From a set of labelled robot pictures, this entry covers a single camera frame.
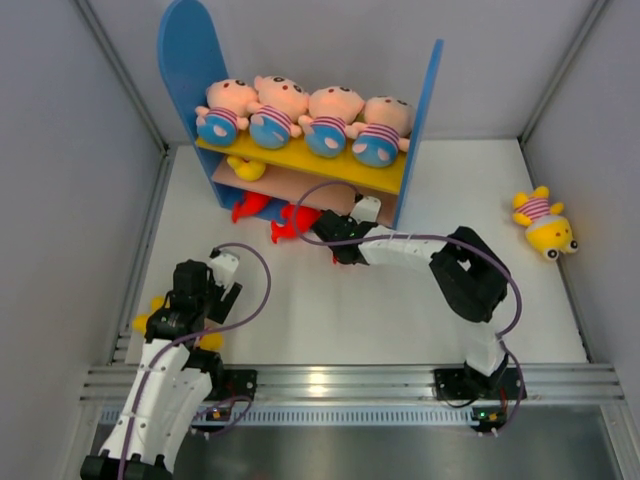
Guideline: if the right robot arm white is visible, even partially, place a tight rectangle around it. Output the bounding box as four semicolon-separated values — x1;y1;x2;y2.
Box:
311;210;508;397

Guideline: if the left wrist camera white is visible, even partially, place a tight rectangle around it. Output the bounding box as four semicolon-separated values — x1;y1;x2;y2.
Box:
208;248;240;289

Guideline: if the yellow duck plush on shelf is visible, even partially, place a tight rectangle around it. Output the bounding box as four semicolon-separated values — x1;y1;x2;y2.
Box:
226;155;266;182

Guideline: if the boy doll shelf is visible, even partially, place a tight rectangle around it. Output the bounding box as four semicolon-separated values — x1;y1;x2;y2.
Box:
352;96;415;168
195;78;258;147

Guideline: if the red shark plush under shelf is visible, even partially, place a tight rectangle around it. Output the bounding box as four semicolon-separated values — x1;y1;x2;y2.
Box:
231;191;272;223

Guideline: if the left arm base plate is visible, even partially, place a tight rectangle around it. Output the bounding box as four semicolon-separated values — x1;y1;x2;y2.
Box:
213;368;258;401

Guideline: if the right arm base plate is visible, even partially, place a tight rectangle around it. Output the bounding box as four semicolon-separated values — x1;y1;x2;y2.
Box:
434;368;519;402

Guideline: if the blue wooden toy shelf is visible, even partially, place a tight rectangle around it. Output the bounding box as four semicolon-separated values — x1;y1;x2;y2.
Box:
157;1;444;227

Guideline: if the boy doll black hair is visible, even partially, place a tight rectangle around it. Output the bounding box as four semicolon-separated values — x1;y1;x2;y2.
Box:
247;75;309;150

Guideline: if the aluminium rail frame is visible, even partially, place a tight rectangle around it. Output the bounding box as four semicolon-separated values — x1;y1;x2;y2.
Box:
79;363;626;426

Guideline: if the boy doll far right shelf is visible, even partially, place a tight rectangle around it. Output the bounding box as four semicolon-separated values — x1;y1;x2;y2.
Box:
352;96;415;168

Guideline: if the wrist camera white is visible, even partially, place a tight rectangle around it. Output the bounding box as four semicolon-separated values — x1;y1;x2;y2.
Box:
350;196;382;223
208;248;240;289

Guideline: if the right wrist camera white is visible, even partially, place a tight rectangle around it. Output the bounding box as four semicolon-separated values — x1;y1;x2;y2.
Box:
350;196;382;223

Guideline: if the boy doll far left shelf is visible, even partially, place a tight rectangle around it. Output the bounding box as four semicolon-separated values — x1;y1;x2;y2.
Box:
195;78;258;147

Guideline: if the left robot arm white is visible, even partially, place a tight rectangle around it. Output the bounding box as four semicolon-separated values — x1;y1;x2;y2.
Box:
80;251;242;479

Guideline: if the boy doll striped shirt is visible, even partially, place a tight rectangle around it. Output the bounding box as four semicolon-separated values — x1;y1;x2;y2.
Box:
298;86;365;158

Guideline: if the yellow frog plush striped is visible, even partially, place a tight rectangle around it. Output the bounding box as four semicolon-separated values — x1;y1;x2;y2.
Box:
512;186;579;261

